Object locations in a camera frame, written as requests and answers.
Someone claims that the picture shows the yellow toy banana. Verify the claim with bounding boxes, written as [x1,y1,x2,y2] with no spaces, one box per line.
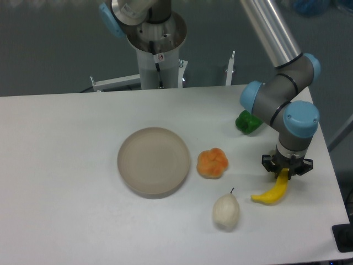
[250,168,289,204]

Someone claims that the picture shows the black device at edge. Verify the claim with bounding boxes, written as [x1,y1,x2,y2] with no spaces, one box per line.
[332,224,352,253]

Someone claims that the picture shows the beige round plate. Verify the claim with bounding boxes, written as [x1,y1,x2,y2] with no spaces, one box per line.
[117,127,191,199]

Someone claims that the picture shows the green toy bell pepper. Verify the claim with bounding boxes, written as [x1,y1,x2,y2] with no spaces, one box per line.
[235,110,263,135]

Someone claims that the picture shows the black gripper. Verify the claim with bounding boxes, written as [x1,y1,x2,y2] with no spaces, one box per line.
[261,150,313,180]

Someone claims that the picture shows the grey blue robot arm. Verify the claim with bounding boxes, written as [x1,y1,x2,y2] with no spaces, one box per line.
[99,1,321,178]

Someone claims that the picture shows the orange peeled toy tangerine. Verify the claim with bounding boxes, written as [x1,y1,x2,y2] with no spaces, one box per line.
[196,148,229,179]

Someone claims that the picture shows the blue plastic bag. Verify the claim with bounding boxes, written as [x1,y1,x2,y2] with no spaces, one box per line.
[290,0,330,17]

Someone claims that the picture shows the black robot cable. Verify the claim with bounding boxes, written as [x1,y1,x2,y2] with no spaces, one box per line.
[149,40,165,89]

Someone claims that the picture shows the white metal bracket frame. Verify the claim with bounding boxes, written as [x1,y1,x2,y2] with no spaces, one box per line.
[82,59,188,93]

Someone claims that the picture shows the white metal post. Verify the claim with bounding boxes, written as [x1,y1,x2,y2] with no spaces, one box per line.
[225,50,236,86]

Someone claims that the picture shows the white toy pear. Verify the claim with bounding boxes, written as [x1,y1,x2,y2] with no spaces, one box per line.
[212,187,240,232]

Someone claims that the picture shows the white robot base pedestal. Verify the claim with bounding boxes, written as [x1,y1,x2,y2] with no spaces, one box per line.
[127,12,187,90]

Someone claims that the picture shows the grey table leg bar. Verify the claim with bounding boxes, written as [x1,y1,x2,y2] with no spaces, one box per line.
[327,114,353,152]

